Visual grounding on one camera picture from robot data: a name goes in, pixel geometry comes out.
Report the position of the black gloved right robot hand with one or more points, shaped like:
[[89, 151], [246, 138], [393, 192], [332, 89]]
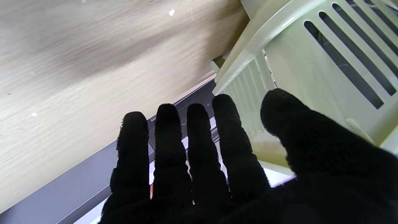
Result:
[[311, 186]]

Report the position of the green plastic dish rack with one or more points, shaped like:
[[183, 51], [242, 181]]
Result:
[[326, 62]]

